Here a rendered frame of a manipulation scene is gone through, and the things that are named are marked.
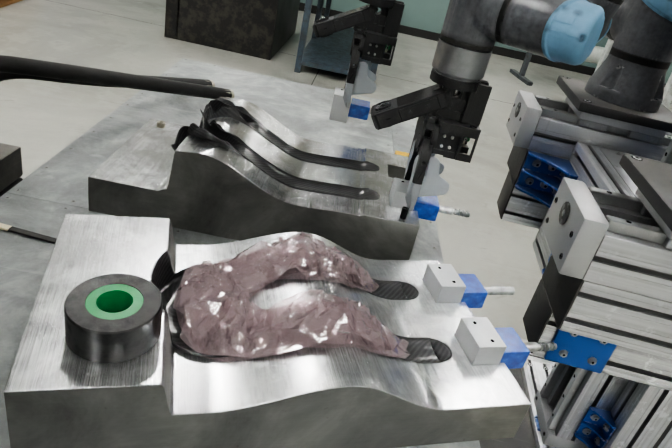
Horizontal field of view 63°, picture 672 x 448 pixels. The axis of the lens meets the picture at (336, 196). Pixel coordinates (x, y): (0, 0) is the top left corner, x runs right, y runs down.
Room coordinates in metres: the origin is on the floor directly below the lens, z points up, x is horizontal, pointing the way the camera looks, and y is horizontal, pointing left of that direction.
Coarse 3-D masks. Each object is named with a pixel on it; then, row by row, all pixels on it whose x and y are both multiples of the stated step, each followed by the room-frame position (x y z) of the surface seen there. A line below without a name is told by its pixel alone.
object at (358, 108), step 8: (336, 88) 1.09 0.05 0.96; (336, 96) 1.05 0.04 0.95; (336, 104) 1.05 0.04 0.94; (344, 104) 1.05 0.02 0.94; (352, 104) 1.05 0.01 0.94; (360, 104) 1.06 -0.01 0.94; (368, 104) 1.07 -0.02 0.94; (336, 112) 1.05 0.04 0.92; (344, 112) 1.05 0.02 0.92; (352, 112) 1.05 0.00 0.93; (360, 112) 1.05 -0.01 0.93; (368, 112) 1.05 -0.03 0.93; (336, 120) 1.05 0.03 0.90; (344, 120) 1.05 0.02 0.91
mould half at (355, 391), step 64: (64, 256) 0.45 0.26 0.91; (128, 256) 0.47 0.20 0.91; (192, 256) 0.55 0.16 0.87; (384, 320) 0.52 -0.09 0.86; (448, 320) 0.56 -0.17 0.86; (64, 384) 0.30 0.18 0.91; (128, 384) 0.31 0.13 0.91; (192, 384) 0.36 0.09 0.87; (256, 384) 0.37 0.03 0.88; (320, 384) 0.37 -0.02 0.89; (384, 384) 0.40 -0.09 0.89; (448, 384) 0.45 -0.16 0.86; (512, 384) 0.47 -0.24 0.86
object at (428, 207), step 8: (392, 184) 0.80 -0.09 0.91; (400, 184) 0.79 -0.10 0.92; (408, 184) 0.79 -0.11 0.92; (392, 192) 0.78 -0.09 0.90; (400, 192) 0.76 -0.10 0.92; (392, 200) 0.76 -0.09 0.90; (400, 200) 0.76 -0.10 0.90; (424, 200) 0.78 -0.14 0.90; (432, 200) 0.78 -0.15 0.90; (416, 208) 0.77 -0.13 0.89; (424, 208) 0.77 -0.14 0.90; (432, 208) 0.77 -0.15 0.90; (440, 208) 0.78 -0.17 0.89; (448, 208) 0.79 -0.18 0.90; (424, 216) 0.77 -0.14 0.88; (432, 216) 0.77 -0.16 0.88; (464, 216) 0.79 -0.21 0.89
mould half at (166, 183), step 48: (144, 144) 0.84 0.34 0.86; (192, 144) 0.73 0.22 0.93; (96, 192) 0.70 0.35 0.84; (144, 192) 0.70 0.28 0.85; (192, 192) 0.70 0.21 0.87; (240, 192) 0.71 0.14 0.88; (288, 192) 0.74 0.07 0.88; (384, 192) 0.80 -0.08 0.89; (240, 240) 0.71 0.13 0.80; (336, 240) 0.71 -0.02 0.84; (384, 240) 0.72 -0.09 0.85
